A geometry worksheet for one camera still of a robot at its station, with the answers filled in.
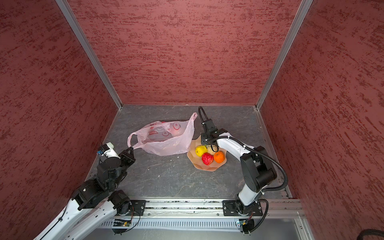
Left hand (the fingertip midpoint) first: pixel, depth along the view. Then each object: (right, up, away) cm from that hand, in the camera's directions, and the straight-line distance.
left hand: (135, 150), depth 72 cm
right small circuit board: (+53, -36, 0) cm, 64 cm away
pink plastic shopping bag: (+8, +2, +29) cm, 30 cm away
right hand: (+36, +1, +20) cm, 42 cm away
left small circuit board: (-7, -36, 0) cm, 37 cm away
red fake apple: (+37, -8, +13) cm, 40 cm away
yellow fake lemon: (+33, -3, +18) cm, 37 cm away
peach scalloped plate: (+31, -10, +17) cm, 37 cm away
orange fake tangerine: (+44, -6, +13) cm, 46 cm away
